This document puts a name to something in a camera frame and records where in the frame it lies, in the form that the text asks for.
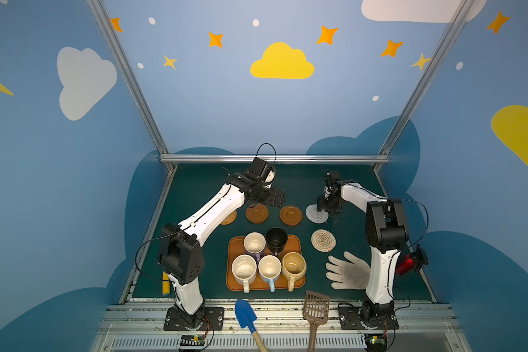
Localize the grey white woven coaster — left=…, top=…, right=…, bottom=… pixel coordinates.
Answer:
left=305, top=204, right=329, bottom=224

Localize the brown wooden round coaster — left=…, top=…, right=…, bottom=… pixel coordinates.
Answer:
left=245, top=203, right=269, bottom=224

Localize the woven rattan round coaster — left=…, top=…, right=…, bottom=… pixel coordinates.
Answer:
left=220, top=211, right=238, bottom=225

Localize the beige spiral woven coaster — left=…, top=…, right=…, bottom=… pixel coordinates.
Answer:
left=311, top=229, right=337, bottom=252

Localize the black mug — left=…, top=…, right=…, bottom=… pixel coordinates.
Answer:
left=265, top=227, right=288, bottom=257

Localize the white purple mug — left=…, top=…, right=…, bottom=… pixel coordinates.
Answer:
left=243, top=232, right=266, bottom=263

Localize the white cream mug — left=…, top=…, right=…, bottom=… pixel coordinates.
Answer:
left=231, top=255, right=258, bottom=293

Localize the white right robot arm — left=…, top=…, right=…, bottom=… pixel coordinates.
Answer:
left=318, top=180, right=409, bottom=329

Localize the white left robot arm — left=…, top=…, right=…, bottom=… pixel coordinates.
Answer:
left=157, top=168, right=285, bottom=319

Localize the orange rectangular serving tray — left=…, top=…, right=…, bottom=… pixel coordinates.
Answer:
left=226, top=235, right=302, bottom=292

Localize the beige yellow mug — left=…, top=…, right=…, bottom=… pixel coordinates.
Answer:
left=282, top=252, right=307, bottom=292

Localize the white knitted work glove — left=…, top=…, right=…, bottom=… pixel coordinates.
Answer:
left=326, top=252, right=370, bottom=290

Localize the white light-blue mug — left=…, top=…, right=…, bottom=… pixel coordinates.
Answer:
left=258, top=255, right=282, bottom=293

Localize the red emergency stop button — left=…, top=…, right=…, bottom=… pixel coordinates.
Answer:
left=395, top=244, right=429, bottom=275

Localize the brown slotted spatula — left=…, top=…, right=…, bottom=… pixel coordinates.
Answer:
left=303, top=290, right=330, bottom=351

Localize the blue toy shovel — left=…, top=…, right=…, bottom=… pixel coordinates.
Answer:
left=235, top=299, right=268, bottom=352

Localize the yellow toy shovel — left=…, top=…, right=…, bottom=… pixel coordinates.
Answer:
left=162, top=272, right=171, bottom=296

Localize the right green circuit board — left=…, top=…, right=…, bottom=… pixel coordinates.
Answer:
left=365, top=335, right=388, bottom=352

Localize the green circuit board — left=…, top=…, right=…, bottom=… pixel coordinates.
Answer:
left=178, top=334, right=206, bottom=351
left=365, top=335, right=388, bottom=352

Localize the left green circuit board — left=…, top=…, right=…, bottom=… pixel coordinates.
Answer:
left=178, top=334, right=206, bottom=351

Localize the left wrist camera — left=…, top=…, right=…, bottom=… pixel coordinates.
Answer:
left=249, top=157, right=276, bottom=187

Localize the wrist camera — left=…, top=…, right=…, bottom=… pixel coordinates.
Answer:
left=325, top=171, right=342, bottom=192
left=249, top=157, right=276, bottom=187

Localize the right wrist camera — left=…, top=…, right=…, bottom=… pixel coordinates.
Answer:
left=325, top=171, right=342, bottom=192

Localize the horizontal aluminium frame rail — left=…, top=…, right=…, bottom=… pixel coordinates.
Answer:
left=158, top=153, right=390, bottom=164

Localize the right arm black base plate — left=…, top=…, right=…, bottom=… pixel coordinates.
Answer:
left=337, top=303, right=400, bottom=330

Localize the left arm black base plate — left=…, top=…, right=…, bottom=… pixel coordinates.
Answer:
left=163, top=306, right=224, bottom=331

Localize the front aluminium rail bed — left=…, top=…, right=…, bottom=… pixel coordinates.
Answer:
left=91, top=299, right=471, bottom=351

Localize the right aluminium frame post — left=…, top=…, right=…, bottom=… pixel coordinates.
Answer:
left=373, top=0, right=475, bottom=173

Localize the aluminium frame post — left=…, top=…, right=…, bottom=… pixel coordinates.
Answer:
left=373, top=0, right=475, bottom=173
left=87, top=0, right=176, bottom=173

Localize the left aluminium frame post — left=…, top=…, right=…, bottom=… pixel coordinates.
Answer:
left=87, top=0, right=176, bottom=173

